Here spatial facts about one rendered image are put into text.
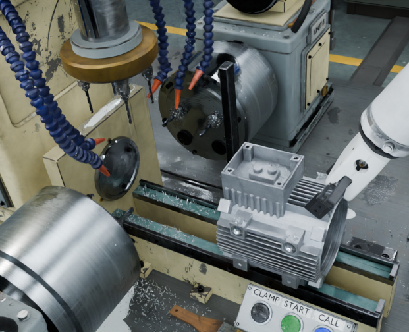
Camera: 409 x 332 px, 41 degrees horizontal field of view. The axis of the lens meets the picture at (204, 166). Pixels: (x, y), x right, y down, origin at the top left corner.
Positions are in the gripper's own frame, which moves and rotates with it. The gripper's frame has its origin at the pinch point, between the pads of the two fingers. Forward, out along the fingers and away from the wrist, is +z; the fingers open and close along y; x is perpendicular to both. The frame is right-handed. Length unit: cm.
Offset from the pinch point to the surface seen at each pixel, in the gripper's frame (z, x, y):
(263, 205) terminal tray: 12.7, 6.0, 0.6
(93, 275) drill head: 21.9, 21.3, -25.7
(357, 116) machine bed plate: 41, -4, 76
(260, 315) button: 10.7, -3.1, -18.9
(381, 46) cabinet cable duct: 128, -6, 268
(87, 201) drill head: 20.0, 30.4, -16.7
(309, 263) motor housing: 13.0, -6.2, -3.2
